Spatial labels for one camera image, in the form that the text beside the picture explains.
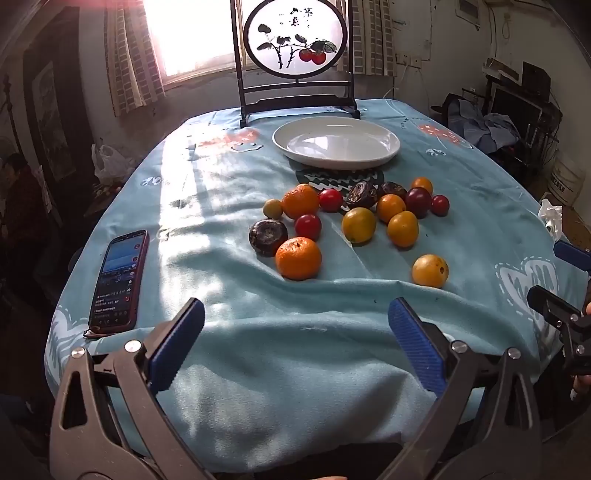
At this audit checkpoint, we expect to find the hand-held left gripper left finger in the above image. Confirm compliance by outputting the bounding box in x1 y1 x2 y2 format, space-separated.
48 298 218 480

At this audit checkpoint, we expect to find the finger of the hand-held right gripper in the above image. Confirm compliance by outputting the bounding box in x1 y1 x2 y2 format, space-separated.
553 240 591 274
527 285 591 343

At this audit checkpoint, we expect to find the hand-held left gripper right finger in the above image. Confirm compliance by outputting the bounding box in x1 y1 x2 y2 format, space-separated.
379 296 543 480

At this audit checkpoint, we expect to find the spotted yellow fruit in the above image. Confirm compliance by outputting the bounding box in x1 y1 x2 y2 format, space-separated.
412 254 450 289

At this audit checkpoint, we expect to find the yellow-orange round fruit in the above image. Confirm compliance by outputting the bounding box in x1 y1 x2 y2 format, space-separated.
376 194 407 224

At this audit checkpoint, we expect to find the dark purple passion fruit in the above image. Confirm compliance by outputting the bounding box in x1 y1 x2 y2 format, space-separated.
249 219 289 258

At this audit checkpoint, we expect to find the dark red plum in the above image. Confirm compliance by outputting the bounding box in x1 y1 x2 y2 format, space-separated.
405 187 433 219

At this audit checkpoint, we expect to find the large mandarin orange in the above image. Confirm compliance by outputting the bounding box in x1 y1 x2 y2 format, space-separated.
275 236 323 281

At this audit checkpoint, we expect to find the white plate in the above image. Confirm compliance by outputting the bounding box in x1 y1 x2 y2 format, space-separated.
272 116 402 170

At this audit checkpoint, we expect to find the person's right hand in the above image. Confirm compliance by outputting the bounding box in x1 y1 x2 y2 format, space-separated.
570 300 591 402

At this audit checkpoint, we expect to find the crumpled white tissue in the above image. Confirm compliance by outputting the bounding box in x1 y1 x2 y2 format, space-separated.
538 198 564 241

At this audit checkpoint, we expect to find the white plastic bucket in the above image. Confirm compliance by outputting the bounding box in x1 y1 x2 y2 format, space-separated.
547 148 587 206

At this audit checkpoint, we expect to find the smartphone with red case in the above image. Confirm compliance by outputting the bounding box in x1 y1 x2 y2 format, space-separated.
84 229 150 340

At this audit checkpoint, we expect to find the light blue printed tablecloth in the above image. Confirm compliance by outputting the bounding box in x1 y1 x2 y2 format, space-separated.
44 98 591 474

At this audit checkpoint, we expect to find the blue-grey clothes pile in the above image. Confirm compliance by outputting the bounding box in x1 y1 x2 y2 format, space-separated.
445 97 522 153

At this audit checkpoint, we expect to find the black metal rack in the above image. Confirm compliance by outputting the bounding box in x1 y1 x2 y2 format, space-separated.
482 60 565 171

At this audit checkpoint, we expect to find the white plastic bag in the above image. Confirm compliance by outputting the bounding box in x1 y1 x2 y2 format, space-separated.
91 144 134 185

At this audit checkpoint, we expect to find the checked beige curtain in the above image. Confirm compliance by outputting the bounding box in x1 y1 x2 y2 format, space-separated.
337 0 398 77
104 0 167 117

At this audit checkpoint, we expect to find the bright window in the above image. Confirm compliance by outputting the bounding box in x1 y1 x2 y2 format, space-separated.
141 0 352 90

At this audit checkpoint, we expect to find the round painted table screen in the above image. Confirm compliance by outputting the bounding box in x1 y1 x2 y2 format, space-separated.
229 0 362 129

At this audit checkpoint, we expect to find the dark framed wall painting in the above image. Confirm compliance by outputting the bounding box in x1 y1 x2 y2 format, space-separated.
23 46 80 185

